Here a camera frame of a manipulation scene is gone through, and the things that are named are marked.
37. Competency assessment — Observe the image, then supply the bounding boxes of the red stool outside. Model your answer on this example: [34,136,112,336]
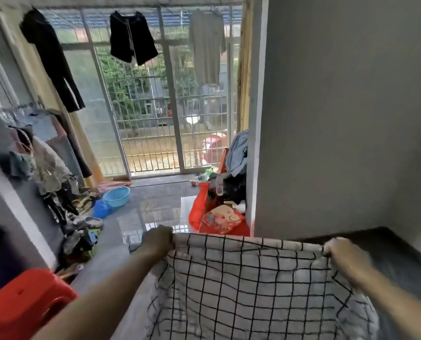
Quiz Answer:
[200,134,228,165]

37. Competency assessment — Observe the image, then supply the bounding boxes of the pink plastic basin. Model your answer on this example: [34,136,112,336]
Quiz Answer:
[96,180,131,194]

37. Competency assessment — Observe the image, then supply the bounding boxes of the pile of clothes and hangers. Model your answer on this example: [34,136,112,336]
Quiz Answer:
[0,102,105,273]

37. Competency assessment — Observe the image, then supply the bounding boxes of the person's left forearm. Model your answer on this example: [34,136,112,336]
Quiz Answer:
[30,244,168,340]

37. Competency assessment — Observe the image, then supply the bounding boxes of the black hanging trousers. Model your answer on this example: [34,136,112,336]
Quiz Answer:
[20,8,86,113]

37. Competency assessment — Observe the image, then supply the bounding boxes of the grey jacket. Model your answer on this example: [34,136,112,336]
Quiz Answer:
[225,130,249,178]

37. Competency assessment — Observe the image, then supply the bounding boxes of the metal window grille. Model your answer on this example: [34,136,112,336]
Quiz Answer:
[41,6,243,175]

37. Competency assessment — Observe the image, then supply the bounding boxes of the person's left hand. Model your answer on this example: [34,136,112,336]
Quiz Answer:
[141,225,175,259]

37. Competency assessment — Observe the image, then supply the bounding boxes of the white black checked sheet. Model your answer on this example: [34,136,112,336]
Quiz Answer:
[129,233,379,340]

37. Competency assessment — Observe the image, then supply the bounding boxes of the grey slipper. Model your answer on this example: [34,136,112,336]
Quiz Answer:
[69,216,104,231]

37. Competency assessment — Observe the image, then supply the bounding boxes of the grey hanging shirt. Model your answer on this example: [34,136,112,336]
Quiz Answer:
[189,9,227,87]

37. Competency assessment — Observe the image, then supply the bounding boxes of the person's right hand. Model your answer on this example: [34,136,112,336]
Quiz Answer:
[324,237,373,289]

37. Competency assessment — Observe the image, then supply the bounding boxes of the black hanging shorts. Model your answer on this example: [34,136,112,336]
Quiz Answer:
[109,11,159,66]

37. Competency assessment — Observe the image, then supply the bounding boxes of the red plastic bag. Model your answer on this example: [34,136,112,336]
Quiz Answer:
[188,182,250,238]

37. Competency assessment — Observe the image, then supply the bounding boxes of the red plastic stool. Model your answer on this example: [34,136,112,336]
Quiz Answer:
[0,268,79,340]

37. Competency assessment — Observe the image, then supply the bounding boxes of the dark mattress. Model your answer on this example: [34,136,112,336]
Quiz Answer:
[295,227,421,340]

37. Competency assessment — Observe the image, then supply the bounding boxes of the blue plastic scoop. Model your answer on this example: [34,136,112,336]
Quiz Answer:
[92,200,110,219]

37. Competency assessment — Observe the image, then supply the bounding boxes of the person's right forearm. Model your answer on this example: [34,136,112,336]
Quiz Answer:
[352,269,421,340]

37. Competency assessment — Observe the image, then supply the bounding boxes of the blue plastic basin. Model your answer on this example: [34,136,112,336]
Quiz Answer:
[102,186,131,208]

